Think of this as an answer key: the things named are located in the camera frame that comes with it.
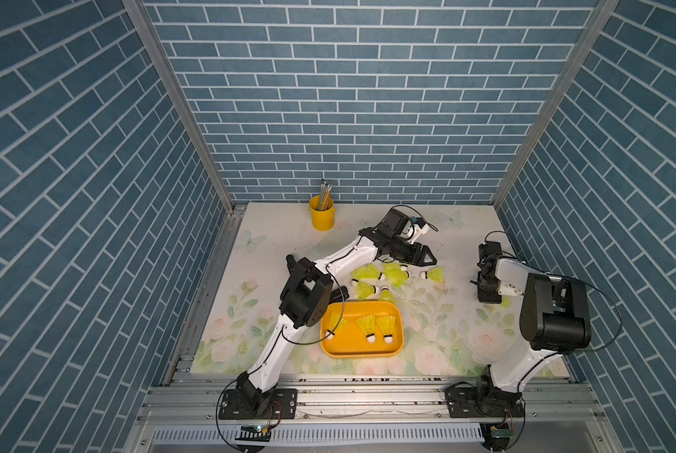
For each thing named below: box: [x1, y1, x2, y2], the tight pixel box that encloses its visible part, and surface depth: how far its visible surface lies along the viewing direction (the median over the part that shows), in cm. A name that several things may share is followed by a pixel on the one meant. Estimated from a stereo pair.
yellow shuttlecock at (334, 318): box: [324, 311, 348, 340], surface depth 86 cm
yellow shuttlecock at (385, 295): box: [378, 285, 396, 305], surface depth 96 cm
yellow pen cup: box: [307, 195, 337, 233], surface depth 111 cm
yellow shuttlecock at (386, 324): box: [374, 314, 396, 345], surface depth 86 cm
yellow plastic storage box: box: [320, 300, 406, 360], surface depth 86 cm
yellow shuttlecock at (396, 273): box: [382, 262, 410, 288], surface depth 101 cm
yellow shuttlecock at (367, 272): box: [352, 263, 386, 281], surface depth 98 cm
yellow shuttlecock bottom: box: [354, 314, 376, 344], surface depth 86 cm
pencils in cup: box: [319, 179, 334, 212], surface depth 108 cm
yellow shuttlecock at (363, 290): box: [351, 278, 375, 302], surface depth 96 cm
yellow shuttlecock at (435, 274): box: [419, 266, 445, 284], surface depth 98 cm
